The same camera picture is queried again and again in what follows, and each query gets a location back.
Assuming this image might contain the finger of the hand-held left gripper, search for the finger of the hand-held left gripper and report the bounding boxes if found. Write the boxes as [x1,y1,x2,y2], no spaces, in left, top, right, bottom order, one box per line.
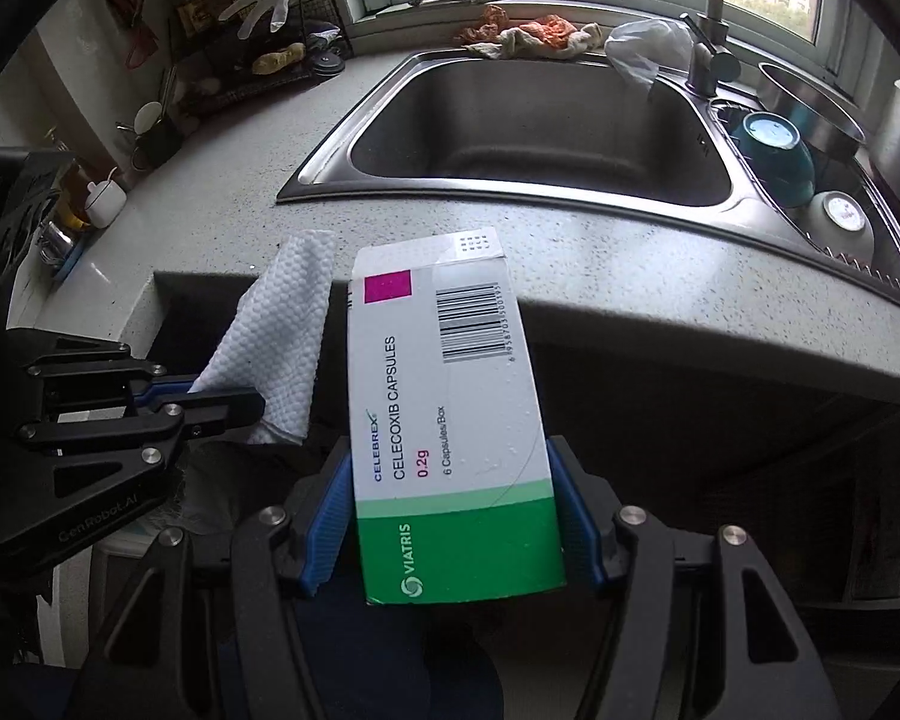
[16,387,268,467]
[24,340,197,425]

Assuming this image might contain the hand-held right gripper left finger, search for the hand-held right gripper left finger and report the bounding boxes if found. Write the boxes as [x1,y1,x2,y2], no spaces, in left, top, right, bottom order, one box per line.
[75,435,361,720]

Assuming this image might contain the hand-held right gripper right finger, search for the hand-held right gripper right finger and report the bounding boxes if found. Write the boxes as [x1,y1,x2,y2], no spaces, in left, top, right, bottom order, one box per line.
[546,433,826,720]

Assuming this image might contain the white paper towel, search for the white paper towel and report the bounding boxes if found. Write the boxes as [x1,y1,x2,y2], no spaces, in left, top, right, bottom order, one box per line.
[195,229,338,447]

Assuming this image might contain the white green medicine box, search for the white green medicine box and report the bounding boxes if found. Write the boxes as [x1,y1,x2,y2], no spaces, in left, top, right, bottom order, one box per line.
[346,229,569,606]

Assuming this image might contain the metal kettle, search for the metal kettle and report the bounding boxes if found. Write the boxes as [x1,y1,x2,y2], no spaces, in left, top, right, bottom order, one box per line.
[37,217,76,263]

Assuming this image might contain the blue mat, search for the blue mat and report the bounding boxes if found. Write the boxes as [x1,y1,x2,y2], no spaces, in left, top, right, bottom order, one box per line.
[52,240,89,284]

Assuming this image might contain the white lidded jar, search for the white lidded jar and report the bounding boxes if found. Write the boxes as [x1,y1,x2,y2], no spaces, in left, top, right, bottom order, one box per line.
[82,165,128,230]

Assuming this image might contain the black mug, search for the black mug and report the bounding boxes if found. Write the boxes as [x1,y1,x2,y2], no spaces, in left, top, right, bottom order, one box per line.
[131,116,185,173]

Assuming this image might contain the yellow packets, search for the yellow packets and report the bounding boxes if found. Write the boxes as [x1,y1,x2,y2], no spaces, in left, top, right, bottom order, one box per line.
[176,0,218,35]

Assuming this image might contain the ginger root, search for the ginger root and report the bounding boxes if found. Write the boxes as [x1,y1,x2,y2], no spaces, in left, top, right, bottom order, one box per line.
[251,43,307,76]

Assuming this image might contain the black round lid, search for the black round lid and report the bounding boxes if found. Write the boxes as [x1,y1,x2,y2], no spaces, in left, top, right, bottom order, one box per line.
[304,30,352,80]

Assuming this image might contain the white bowl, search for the white bowl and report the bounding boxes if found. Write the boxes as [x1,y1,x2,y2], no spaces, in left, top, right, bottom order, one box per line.
[799,191,876,263]

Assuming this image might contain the stainless steel sink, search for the stainless steel sink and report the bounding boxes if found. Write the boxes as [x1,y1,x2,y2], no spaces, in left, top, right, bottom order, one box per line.
[276,45,900,312]

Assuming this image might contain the teal bowl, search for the teal bowl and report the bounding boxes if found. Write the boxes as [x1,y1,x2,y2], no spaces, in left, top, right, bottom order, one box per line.
[727,112,817,207]

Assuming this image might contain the orange mesh cloth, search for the orange mesh cloth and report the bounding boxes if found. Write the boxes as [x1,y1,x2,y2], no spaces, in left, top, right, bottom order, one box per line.
[454,4,511,46]

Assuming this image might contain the steel basin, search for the steel basin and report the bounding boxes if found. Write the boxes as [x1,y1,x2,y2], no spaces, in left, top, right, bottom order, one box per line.
[757,60,867,158]

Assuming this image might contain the white orange rag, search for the white orange rag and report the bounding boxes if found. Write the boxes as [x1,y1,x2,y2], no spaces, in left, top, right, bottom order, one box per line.
[465,15,608,62]

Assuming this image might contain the clear plastic bag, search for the clear plastic bag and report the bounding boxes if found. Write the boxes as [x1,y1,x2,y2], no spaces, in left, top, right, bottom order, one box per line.
[604,15,695,102]

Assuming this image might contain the steel faucet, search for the steel faucet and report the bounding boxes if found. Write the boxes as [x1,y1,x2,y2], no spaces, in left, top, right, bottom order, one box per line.
[679,0,743,98]

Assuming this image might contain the red hanging strap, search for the red hanging strap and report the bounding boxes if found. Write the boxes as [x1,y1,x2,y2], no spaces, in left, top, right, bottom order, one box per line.
[103,0,158,68]

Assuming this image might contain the black wire rack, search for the black wire rack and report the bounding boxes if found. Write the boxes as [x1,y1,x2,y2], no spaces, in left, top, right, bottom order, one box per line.
[166,0,353,117]

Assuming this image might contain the wire dish drain rack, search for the wire dish drain rack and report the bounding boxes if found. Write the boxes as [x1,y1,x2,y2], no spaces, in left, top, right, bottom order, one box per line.
[709,101,900,301]

